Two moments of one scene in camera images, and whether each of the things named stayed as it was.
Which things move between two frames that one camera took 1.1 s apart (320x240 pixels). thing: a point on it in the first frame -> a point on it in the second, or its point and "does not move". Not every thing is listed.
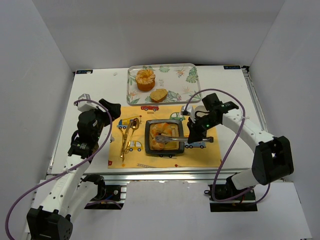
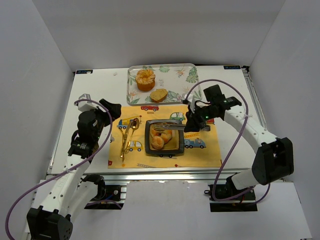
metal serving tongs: x=164 y=139 -> x=206 y=128
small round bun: x=157 y=146 does not move
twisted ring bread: x=161 y=128 does not move
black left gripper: x=107 y=110 does not move
